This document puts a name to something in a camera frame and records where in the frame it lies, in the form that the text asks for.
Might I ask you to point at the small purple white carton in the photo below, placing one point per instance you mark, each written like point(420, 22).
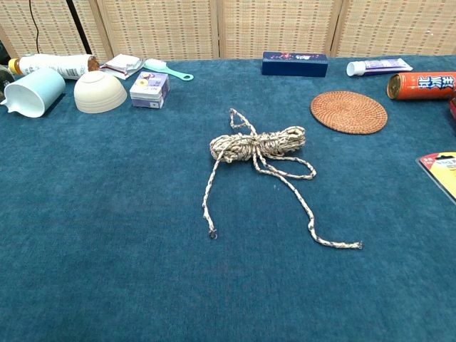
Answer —
point(149, 89)

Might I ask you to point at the dark blue rectangular box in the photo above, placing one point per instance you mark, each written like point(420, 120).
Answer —
point(294, 66)

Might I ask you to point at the mint green brush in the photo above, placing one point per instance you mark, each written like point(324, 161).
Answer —
point(156, 65)

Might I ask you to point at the blue table cloth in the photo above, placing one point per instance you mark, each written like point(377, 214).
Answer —
point(107, 213)

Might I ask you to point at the round woven rattan coaster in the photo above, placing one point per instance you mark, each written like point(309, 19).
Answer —
point(349, 112)

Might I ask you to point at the cream ceramic bowl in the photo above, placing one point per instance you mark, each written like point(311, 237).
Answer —
point(99, 92)

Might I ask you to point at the white snack packet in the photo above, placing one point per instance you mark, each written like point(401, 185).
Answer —
point(121, 64)

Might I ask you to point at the bamboo folding screen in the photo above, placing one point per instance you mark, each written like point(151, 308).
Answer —
point(160, 28)

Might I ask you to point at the white purple toothpaste tube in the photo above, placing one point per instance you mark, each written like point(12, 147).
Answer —
point(381, 66)

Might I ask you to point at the white bottle with yellow cap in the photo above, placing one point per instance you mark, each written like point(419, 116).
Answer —
point(53, 66)

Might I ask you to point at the light blue plastic cup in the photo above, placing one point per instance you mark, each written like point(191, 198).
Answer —
point(39, 89)

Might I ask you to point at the black stand pole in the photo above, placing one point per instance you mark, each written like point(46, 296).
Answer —
point(78, 25)

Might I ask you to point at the orange drink can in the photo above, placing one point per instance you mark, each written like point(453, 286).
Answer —
point(424, 87)

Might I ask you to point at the yellow razor blister pack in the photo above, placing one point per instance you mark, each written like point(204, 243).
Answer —
point(443, 171)

